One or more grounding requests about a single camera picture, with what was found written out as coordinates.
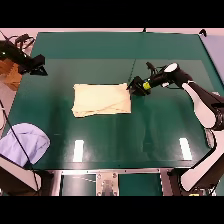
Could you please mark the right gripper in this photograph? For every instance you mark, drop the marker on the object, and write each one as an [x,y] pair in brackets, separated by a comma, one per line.
[139,86]

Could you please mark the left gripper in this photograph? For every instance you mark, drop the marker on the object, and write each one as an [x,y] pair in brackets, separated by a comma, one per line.
[33,66]

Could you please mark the cream shirt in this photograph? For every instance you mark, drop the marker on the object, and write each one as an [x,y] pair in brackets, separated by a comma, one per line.
[100,100]

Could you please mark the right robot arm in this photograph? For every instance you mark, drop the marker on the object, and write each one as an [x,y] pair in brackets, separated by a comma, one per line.
[203,103]

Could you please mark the lavender garment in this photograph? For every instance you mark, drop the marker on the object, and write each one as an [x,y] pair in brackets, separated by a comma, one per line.
[30,140]

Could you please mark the pale blue garment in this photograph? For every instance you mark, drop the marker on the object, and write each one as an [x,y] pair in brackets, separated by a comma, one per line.
[215,50]

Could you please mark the grey garment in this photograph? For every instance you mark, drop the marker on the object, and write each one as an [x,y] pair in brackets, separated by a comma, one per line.
[210,138]

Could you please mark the silver frame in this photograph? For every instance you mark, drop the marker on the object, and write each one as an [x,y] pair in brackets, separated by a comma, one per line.
[106,186]

